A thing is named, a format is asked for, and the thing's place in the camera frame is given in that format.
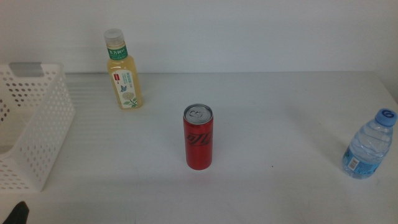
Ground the yellow tea bottle green label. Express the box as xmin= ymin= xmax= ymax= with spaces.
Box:
xmin=103 ymin=28 xmax=144 ymax=110

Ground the clear water bottle blue cap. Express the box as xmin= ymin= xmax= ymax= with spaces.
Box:
xmin=341 ymin=108 xmax=398 ymax=180

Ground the red soda can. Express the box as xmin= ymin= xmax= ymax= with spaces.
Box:
xmin=182 ymin=103 xmax=215 ymax=171

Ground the white perforated plastic basket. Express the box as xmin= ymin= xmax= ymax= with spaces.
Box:
xmin=0 ymin=62 xmax=76 ymax=193

